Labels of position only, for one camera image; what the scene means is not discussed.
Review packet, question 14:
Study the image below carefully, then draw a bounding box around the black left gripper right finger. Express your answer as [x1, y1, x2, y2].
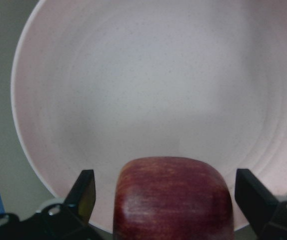
[234, 168, 279, 225]

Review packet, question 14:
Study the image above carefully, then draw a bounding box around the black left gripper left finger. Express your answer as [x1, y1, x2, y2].
[63, 169, 96, 223]

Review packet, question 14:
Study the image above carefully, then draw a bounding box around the red apple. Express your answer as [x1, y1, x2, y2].
[113, 157, 234, 240]

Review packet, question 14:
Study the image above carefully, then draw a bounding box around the pink plate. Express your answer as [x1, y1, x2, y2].
[11, 0, 287, 232]

